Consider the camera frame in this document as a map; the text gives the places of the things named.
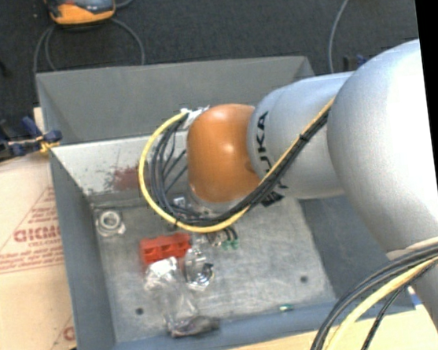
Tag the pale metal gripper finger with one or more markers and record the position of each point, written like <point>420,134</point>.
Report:
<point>194,266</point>
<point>209,276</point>

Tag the clear crumpled plastic bag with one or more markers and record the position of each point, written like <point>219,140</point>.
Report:
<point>169,283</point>

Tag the red toy brick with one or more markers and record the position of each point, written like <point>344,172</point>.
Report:
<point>164,248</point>

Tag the dark grey crumpled lump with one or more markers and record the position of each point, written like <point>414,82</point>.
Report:
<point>194,326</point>

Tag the grey metal bin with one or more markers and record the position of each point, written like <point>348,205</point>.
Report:
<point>261,260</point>

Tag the small green shiny piece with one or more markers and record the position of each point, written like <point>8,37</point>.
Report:
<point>286,308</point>

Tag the brown cardboard board red print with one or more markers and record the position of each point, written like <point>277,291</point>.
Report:
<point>28,296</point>

